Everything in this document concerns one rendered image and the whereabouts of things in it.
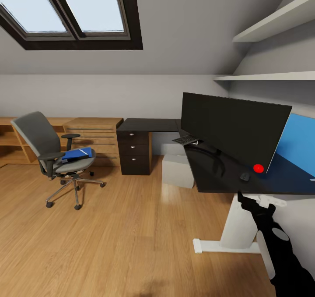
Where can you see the room divider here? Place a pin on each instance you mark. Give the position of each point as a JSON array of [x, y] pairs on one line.
[[297, 143]]

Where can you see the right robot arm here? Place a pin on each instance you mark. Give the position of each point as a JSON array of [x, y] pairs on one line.
[[283, 268]]

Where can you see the folder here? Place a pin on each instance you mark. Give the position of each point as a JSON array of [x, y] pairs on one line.
[[77, 154]]

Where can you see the keyboard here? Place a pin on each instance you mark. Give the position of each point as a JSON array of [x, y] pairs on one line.
[[186, 139]]

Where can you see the swivel chair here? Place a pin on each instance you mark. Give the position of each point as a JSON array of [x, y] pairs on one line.
[[45, 143]]

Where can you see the monitor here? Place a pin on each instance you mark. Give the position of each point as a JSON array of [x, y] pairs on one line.
[[249, 131]]

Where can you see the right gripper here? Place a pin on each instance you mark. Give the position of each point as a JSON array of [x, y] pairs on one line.
[[251, 205]]

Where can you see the mouse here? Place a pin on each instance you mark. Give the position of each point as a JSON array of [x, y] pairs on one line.
[[245, 176]]

